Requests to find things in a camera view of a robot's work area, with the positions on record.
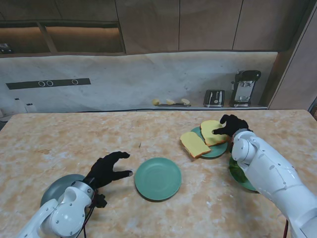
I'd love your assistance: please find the open wooden wall shelf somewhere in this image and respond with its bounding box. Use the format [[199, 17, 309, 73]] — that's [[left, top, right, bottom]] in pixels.
[[0, 21, 127, 56]]

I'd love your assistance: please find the black silver toaster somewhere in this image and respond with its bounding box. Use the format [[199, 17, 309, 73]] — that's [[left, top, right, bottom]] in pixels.
[[203, 89, 225, 108]]

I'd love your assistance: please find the dark cutting board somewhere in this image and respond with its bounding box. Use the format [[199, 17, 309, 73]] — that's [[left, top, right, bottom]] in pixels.
[[155, 103, 192, 108]]

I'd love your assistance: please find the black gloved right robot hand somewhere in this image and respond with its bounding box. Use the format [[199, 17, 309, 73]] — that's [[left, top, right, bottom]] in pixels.
[[212, 114, 253, 138]]

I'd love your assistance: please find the black wall socket strip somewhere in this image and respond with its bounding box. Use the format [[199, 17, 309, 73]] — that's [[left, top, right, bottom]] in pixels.
[[5, 78, 91, 90]]

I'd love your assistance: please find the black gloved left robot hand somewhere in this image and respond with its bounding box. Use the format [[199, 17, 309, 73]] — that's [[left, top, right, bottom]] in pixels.
[[85, 151, 134, 189]]

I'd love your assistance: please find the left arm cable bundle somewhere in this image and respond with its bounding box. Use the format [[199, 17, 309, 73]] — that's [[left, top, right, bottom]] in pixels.
[[83, 198, 97, 238]]

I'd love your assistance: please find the green round plate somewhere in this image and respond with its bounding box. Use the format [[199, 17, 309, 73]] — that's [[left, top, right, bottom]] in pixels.
[[134, 157, 182, 202], [190, 126, 229, 160], [229, 155, 258, 192]]

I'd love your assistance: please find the grey round plate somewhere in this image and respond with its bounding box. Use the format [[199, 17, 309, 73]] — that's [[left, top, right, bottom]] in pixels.
[[40, 174, 86, 208]]

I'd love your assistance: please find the black silver coffee machine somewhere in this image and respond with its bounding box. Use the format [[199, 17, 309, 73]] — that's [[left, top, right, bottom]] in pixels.
[[230, 70, 262, 108]]

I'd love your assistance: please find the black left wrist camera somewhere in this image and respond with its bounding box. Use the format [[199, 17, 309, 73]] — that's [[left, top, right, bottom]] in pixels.
[[95, 193, 107, 208]]

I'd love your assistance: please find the toy bread slice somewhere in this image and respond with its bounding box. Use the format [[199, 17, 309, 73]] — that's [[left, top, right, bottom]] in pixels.
[[200, 119, 230, 147], [180, 131, 211, 159]]

